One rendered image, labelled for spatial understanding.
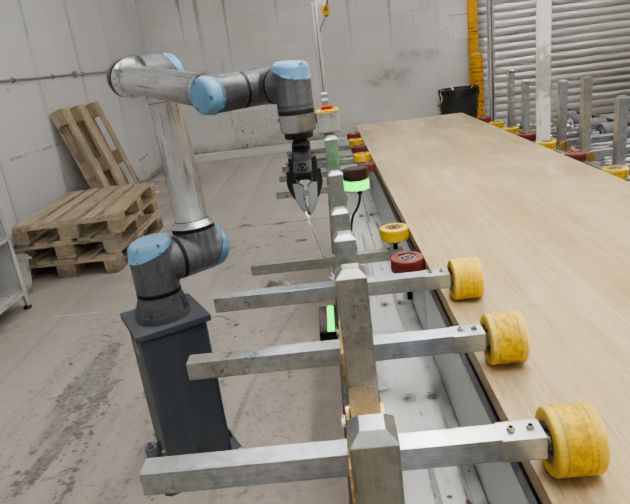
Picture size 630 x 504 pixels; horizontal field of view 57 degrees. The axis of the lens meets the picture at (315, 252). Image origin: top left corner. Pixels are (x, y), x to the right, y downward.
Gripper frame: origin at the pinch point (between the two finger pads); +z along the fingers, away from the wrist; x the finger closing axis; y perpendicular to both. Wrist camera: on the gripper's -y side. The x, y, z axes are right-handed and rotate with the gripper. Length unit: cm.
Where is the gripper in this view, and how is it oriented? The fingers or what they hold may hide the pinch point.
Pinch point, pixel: (308, 211)
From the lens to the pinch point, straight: 149.4
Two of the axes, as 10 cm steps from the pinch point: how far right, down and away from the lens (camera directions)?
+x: -9.9, 1.1, 0.4
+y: 0.0, -3.4, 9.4
